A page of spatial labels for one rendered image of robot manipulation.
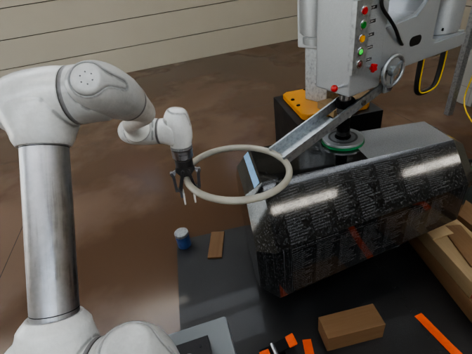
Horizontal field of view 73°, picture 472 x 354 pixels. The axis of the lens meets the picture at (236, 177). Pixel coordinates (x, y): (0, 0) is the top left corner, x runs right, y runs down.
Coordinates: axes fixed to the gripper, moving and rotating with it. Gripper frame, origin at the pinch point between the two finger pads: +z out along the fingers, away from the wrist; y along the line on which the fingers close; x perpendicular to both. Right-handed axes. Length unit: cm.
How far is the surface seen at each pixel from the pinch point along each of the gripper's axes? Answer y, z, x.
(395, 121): 243, 63, 155
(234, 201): 15.5, -10.2, -23.4
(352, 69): 76, -48, 1
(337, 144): 79, -7, 10
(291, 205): 45.2, 8.4, -11.0
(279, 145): 48, -12, 11
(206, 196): 5.9, -10.5, -17.2
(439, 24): 139, -57, 26
